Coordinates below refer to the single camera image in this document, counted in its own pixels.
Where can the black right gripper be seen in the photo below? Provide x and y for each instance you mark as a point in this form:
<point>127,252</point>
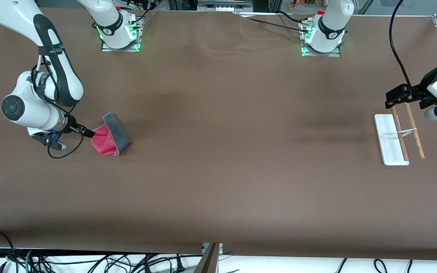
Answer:
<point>72,124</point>

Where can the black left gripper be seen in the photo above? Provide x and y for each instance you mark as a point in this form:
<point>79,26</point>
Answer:
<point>424,87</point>

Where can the pink and grey towel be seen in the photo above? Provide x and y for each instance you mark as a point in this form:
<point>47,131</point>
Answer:
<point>108,142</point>

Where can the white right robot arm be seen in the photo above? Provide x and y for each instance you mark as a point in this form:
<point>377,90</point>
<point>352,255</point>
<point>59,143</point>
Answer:
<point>25,110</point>

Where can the white rack with wooden bars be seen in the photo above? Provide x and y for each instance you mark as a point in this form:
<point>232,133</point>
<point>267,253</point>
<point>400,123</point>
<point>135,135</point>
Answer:
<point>391,148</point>

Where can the brown table cover sheet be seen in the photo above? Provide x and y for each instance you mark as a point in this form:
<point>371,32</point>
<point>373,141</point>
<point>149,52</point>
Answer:
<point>218,170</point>

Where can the black power plug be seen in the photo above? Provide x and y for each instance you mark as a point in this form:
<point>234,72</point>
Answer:
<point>179,265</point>

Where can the white power strip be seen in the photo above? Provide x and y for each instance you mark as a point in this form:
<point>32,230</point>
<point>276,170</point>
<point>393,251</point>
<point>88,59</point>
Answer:
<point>224,8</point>

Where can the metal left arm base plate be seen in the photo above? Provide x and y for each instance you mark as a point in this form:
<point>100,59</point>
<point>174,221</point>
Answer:
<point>336,53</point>

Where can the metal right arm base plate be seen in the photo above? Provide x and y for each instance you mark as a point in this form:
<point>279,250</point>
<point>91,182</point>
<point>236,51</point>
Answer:
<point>135,46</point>

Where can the aluminium table frame profile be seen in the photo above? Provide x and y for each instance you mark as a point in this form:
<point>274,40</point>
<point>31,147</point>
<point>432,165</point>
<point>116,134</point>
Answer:
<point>209,261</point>

